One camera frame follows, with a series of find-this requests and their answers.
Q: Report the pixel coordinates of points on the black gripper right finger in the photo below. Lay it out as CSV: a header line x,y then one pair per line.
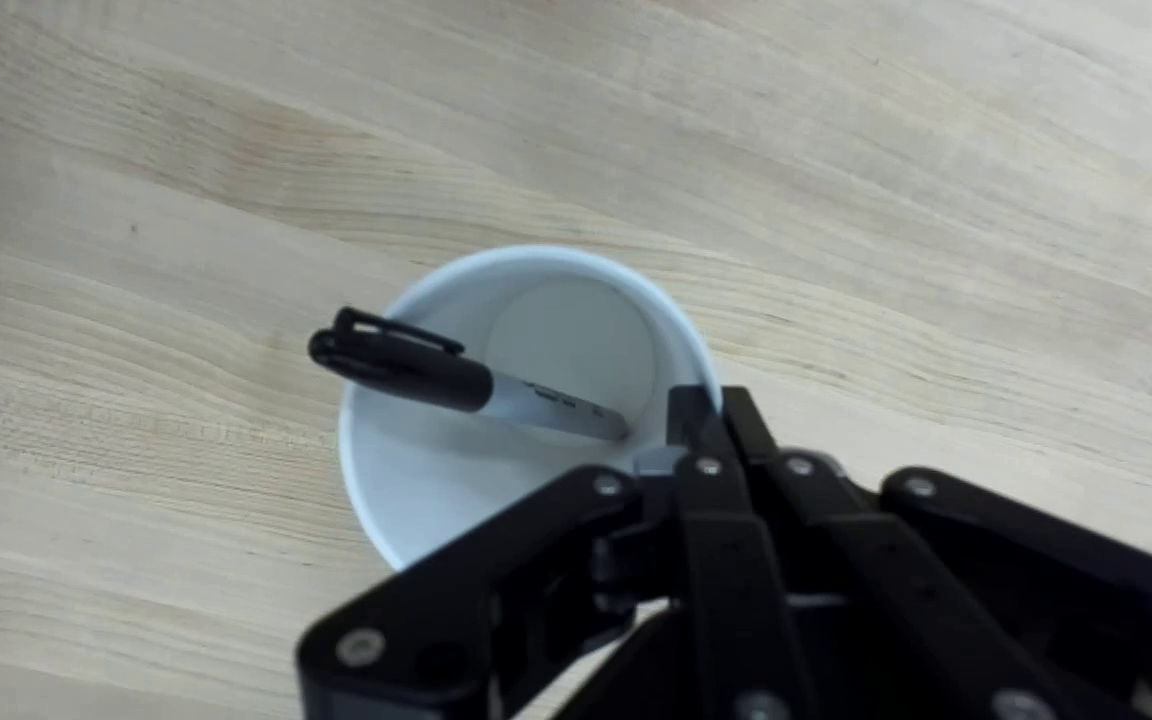
x,y
948,585

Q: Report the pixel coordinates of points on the brown paper coffee cup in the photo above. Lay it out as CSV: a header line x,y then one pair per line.
x,y
430,495

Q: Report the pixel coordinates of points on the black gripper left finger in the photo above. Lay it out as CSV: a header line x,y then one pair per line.
x,y
496,585

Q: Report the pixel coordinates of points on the black permanent marker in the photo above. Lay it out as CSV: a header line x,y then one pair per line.
x,y
400,362

